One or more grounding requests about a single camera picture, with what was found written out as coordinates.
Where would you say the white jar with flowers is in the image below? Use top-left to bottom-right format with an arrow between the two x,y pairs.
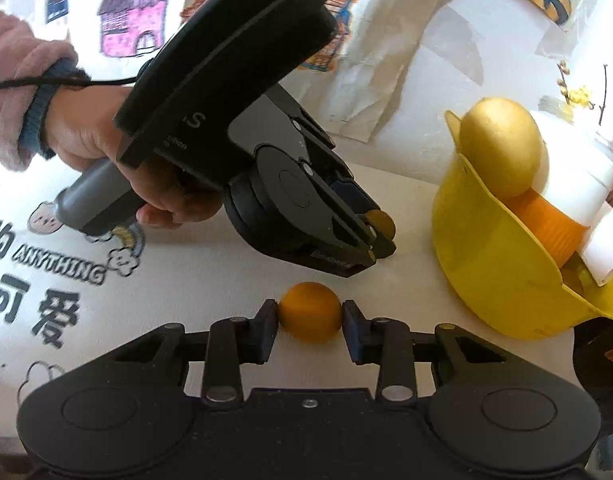
531,58 -> 613,226

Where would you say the white carton in bowl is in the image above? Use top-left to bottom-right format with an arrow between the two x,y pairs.
579,202 -> 613,286

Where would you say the small orange tangerine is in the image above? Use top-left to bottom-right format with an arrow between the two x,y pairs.
278,282 -> 343,344

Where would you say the white printed tablecloth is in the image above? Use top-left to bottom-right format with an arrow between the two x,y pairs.
0,148 -> 583,456

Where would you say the colourful houses drawing paper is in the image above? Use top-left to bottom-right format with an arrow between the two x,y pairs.
0,0 -> 439,142

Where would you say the small brown kiwi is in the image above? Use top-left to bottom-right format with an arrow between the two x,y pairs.
364,209 -> 397,240

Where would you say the person's left hand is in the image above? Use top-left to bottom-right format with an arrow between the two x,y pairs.
42,86 -> 222,229

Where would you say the pink fleece left forearm sleeve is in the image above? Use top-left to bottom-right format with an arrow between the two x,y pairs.
0,11 -> 84,171

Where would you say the yellow pear in bowl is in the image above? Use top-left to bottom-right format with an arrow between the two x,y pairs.
459,98 -> 543,200

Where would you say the yellow plastic bowl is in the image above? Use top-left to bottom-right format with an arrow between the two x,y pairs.
431,112 -> 613,339

